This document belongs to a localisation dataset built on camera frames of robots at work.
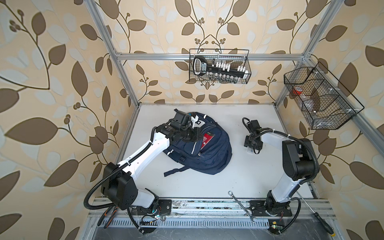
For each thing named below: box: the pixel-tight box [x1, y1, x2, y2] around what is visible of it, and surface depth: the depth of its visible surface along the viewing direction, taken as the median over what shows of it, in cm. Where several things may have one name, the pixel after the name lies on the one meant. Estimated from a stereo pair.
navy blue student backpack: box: [163, 112, 233, 177], surface depth 86 cm
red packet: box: [200, 133, 215, 151], surface depth 88 cm
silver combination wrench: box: [228, 190, 257, 223], surface depth 76 cm
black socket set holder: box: [193, 55, 248, 79], surface depth 86 cm
